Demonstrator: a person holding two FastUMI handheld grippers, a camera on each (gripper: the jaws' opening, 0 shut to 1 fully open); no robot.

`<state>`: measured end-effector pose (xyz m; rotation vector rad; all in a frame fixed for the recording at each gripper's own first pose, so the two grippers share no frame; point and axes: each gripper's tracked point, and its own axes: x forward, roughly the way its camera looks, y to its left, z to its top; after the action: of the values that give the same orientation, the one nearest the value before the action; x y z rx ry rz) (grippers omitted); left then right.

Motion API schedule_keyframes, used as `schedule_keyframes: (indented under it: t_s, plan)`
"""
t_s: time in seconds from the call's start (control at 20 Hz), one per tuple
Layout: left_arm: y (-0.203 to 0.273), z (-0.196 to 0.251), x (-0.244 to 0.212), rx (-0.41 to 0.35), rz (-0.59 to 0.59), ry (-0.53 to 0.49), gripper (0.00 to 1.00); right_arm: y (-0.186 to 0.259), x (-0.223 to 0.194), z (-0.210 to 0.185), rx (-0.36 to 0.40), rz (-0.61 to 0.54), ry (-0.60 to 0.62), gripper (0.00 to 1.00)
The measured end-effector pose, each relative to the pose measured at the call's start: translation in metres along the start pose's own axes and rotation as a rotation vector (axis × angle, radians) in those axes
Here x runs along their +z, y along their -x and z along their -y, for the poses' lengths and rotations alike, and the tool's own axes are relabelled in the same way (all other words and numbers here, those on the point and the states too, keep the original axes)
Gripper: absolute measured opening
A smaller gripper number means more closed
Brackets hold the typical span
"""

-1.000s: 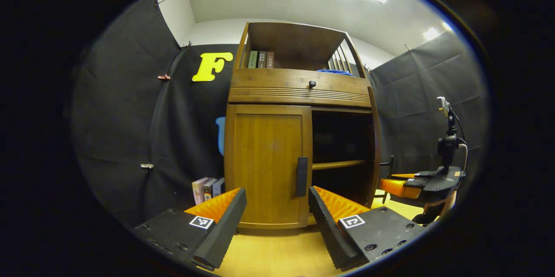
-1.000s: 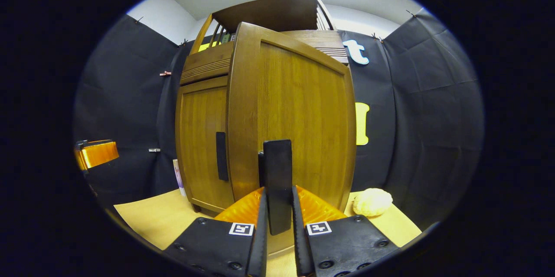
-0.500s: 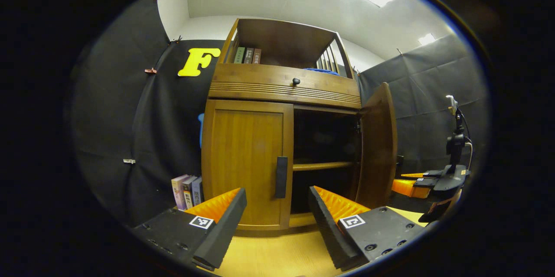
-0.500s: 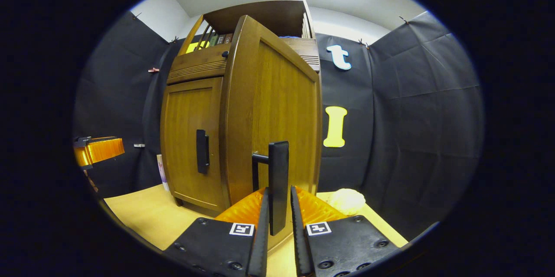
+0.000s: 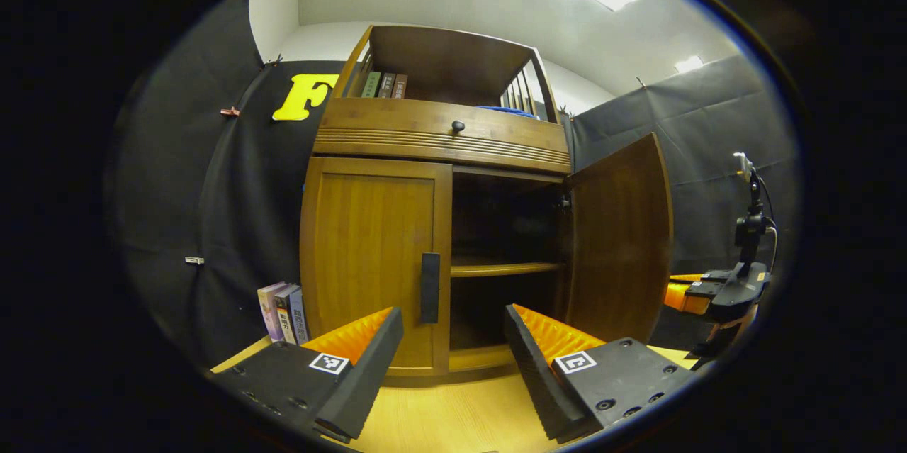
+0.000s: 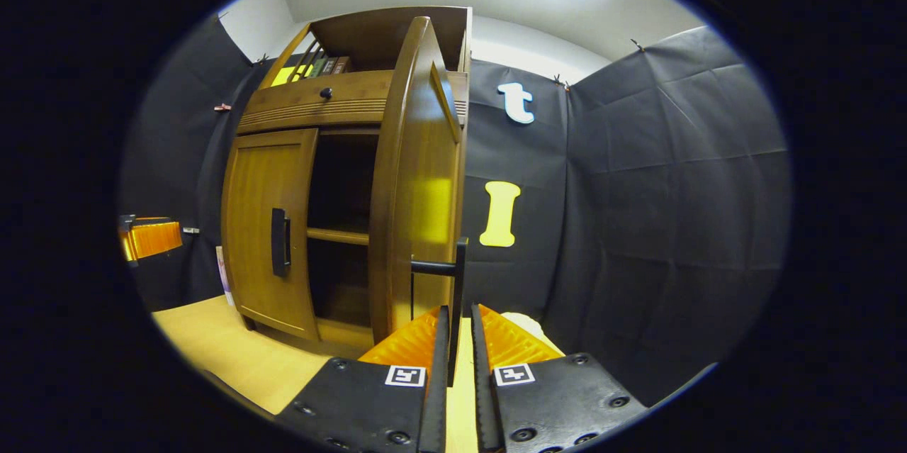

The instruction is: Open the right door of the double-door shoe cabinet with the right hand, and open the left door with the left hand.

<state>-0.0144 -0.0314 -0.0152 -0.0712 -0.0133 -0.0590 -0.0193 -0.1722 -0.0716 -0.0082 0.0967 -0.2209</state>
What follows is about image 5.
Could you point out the red clip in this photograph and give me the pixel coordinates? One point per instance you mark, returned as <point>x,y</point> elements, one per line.
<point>229,112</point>

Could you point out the pale pink book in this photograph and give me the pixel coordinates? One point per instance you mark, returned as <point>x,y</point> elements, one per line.
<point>269,311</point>

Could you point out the small ceiling light panel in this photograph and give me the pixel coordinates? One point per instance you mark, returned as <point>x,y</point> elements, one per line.
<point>689,64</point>

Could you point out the wooden double-door shoe cabinet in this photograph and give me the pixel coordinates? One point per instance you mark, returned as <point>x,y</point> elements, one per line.
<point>439,63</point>

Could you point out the black clip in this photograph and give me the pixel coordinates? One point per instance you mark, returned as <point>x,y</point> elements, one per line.
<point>273,62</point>

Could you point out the blue grey book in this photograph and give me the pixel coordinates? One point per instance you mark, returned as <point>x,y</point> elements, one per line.
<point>300,315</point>

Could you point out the wooden drawer with black knob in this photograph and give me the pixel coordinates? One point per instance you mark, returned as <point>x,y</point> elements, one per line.
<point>397,123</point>

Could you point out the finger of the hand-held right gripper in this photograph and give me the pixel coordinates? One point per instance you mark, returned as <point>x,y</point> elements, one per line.
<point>714,275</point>
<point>701,290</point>

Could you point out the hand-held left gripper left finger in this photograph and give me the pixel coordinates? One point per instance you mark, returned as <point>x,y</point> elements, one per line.
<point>368,375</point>

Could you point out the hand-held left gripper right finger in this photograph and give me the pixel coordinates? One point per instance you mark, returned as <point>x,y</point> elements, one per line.
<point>538,382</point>

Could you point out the dark brown book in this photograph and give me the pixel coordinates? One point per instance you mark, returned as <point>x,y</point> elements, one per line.
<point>386,85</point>

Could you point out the blue cloth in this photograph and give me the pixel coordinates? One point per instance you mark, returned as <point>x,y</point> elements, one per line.
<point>506,111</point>

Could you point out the wooden shoe cabinet door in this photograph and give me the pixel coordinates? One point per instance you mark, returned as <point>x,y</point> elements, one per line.
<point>368,247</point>
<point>623,240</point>

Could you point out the dark grey book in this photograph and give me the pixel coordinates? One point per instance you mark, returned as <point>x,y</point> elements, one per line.
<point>285,318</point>

